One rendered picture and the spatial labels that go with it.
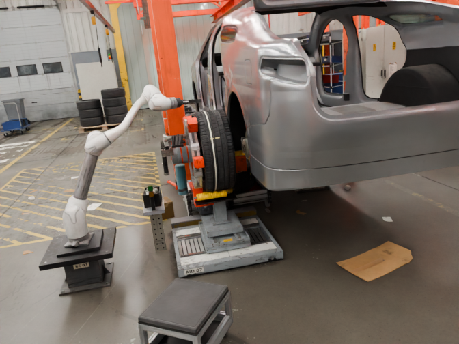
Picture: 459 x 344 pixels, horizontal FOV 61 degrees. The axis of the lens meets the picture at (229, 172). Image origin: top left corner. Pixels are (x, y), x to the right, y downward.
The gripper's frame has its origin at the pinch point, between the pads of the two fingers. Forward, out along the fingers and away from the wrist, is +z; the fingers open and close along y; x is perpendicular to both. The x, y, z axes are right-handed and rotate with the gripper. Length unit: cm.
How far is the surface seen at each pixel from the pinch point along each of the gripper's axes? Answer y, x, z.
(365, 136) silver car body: 139, -34, 21
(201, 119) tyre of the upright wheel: 16.2, -15.0, -8.7
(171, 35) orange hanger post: -29, 57, -1
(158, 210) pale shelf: -13, -83, -40
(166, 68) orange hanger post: -34.9, 31.3, -6.2
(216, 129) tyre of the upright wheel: 27.9, -23.3, -3.8
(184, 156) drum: -1.3, -42.6, -17.3
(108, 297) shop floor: 0, -134, -93
